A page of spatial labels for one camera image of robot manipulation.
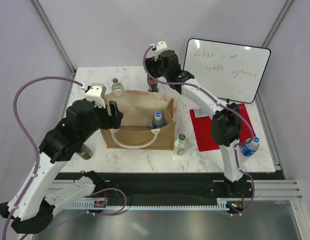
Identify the white whiteboard black frame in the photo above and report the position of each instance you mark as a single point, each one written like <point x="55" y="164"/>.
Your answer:
<point x="227" y="70"/>

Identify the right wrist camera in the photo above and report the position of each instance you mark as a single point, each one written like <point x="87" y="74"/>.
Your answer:
<point x="158" y="48"/>

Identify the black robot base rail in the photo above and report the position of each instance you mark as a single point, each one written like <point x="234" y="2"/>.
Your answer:
<point x="166" y="188"/>

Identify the glass cola bottle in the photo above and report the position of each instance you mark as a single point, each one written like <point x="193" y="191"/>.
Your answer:
<point x="152" y="84"/>

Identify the blue label plastic bottle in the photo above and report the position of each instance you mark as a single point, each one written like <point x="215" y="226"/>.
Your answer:
<point x="249" y="149"/>

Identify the blue label water bottle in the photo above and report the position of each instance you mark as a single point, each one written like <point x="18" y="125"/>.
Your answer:
<point x="158" y="121"/>

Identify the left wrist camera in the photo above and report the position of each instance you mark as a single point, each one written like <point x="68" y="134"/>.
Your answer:
<point x="95" y="93"/>

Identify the red clip file folder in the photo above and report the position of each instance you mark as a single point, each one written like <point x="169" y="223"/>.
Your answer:
<point x="202" y="127"/>

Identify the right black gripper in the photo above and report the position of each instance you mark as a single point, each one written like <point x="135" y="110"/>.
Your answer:
<point x="151" y="63"/>

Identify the brown canvas tote bag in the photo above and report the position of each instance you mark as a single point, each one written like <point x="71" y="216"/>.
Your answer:
<point x="136" y="130"/>

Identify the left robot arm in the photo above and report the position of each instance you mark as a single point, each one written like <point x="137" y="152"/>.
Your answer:
<point x="32" y="210"/>

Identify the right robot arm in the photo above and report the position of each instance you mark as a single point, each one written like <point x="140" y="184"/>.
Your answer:
<point x="226" y="120"/>

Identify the white slotted cable duct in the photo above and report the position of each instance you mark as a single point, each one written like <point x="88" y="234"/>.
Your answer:
<point x="95" y="205"/>

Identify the green cap glass bottle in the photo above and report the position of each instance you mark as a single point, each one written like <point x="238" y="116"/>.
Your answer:
<point x="116" y="85"/>

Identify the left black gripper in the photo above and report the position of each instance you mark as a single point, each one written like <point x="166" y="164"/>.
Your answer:
<point x="113" y="121"/>

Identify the clear soda water bottle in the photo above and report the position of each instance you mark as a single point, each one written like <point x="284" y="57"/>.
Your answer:
<point x="180" y="144"/>

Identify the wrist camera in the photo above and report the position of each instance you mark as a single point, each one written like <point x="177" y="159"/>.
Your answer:
<point x="95" y="93"/>
<point x="158" y="48"/>

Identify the black drink can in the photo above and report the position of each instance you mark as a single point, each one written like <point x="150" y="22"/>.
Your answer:
<point x="85" y="153"/>

